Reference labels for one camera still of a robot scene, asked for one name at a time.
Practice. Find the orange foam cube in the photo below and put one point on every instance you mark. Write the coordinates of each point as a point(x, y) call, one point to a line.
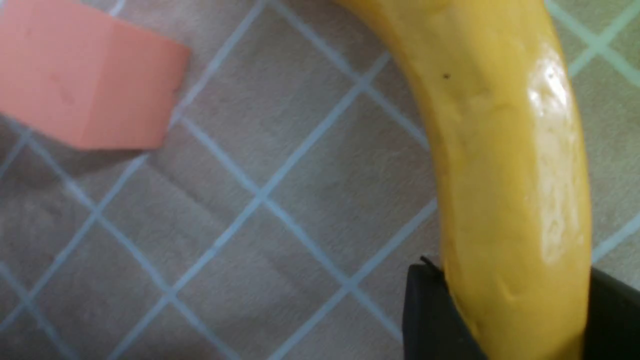
point(86, 79)

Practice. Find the yellow toy banana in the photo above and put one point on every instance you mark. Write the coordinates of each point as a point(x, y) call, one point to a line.
point(491, 82)

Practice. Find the green glass leaf plate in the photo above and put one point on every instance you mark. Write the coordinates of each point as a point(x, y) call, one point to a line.
point(598, 45)

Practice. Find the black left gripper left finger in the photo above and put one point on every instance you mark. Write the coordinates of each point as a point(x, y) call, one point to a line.
point(432, 328)

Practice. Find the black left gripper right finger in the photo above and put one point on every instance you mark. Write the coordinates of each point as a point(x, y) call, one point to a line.
point(613, 324)

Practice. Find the checkered beige tablecloth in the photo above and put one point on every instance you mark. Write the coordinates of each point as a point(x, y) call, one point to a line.
point(279, 219)

